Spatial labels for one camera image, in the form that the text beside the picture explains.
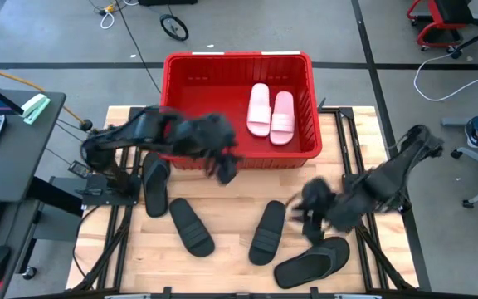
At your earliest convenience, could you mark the pale pink slide sandal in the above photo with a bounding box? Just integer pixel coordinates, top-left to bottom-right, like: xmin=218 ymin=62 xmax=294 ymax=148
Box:
xmin=246 ymin=82 xmax=273 ymax=138
xmin=269 ymin=91 xmax=296 ymax=147

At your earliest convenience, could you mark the black office desk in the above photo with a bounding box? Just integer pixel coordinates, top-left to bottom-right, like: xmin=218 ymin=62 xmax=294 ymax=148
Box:
xmin=0 ymin=88 xmax=67 ymax=299

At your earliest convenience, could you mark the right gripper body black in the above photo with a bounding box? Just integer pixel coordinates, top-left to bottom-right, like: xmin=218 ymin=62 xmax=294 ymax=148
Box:
xmin=296 ymin=176 xmax=344 ymax=221

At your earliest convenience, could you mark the person's shoe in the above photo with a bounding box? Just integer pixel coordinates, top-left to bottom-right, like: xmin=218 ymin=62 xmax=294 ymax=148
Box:
xmin=464 ymin=118 xmax=478 ymax=149

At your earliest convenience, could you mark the yellow cable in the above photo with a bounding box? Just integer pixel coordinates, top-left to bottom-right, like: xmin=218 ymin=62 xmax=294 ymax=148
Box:
xmin=0 ymin=61 xmax=94 ymax=132

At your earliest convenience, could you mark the white looped floor cable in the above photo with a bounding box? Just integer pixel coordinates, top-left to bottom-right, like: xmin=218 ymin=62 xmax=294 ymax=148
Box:
xmin=99 ymin=10 xmax=116 ymax=31

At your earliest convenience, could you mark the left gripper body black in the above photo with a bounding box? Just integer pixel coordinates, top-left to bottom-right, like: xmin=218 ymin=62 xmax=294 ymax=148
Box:
xmin=168 ymin=112 xmax=239 ymax=161

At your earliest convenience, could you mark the black coiled cable ring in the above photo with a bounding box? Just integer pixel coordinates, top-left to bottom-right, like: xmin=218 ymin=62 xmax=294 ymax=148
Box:
xmin=159 ymin=13 xmax=190 ymax=42

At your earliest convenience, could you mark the mint green stapler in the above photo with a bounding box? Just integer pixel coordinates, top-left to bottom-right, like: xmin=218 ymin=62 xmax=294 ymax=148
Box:
xmin=19 ymin=93 xmax=51 ymax=126

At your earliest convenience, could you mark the long white floor cable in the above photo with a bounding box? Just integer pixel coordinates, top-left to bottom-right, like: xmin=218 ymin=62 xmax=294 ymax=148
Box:
xmin=412 ymin=51 xmax=478 ymax=103

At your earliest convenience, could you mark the long black floor cable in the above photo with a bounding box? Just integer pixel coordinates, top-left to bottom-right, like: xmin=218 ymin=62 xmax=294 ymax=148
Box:
xmin=113 ymin=0 xmax=163 ymax=95

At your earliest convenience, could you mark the black rubber slide sandal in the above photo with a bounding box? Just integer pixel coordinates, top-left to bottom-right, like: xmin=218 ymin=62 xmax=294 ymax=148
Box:
xmin=247 ymin=199 xmax=288 ymax=267
xmin=168 ymin=197 xmax=217 ymax=258

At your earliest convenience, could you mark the black power adapter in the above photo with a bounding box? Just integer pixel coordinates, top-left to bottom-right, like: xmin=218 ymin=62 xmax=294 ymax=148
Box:
xmin=68 ymin=159 xmax=92 ymax=180

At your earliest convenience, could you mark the black aluminium rig frame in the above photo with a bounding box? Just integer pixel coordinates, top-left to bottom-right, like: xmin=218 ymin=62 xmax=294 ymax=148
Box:
xmin=71 ymin=105 xmax=421 ymax=299

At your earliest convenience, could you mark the red plastic bin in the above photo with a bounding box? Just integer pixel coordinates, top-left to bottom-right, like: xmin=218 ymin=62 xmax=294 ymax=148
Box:
xmin=159 ymin=51 xmax=324 ymax=171

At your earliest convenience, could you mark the black thong flip-flop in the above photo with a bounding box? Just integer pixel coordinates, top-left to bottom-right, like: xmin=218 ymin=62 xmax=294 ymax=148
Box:
xmin=142 ymin=151 xmax=172 ymax=218
xmin=273 ymin=236 xmax=352 ymax=290

